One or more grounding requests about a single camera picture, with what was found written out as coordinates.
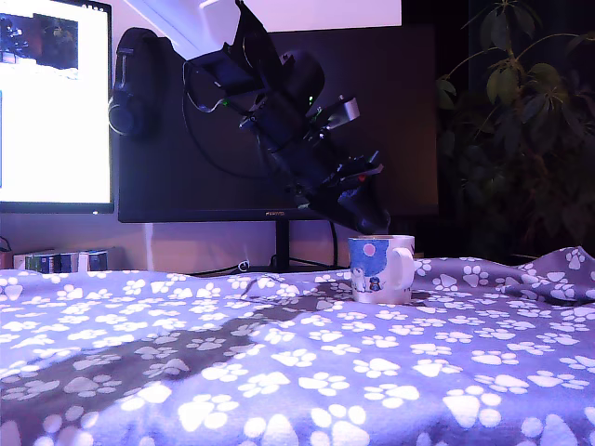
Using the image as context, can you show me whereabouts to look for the white mug blue cartoon print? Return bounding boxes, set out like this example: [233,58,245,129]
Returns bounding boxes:
[347,234,417,307]

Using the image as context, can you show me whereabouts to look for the black Huawei monitor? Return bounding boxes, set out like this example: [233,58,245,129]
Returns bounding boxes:
[117,25,441,274]

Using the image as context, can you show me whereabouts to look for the paw print cloth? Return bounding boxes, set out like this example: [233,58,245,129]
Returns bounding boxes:
[0,245,595,446]

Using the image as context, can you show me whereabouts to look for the green houseplant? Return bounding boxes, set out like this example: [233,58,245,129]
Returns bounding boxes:
[436,0,595,266]

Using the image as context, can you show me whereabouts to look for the black headphones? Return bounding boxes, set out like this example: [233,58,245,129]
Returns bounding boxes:
[107,27,173,140]

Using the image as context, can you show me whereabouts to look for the lit white-screen monitor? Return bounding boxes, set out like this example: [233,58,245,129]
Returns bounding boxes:
[0,0,115,215]

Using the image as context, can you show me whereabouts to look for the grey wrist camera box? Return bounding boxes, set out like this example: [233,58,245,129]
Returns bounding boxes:
[311,96,362,133]

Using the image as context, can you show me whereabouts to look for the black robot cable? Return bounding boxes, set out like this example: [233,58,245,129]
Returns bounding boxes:
[181,62,275,180]

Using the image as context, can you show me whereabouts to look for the black desk power cable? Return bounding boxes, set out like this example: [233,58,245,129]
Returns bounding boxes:
[192,263,243,276]

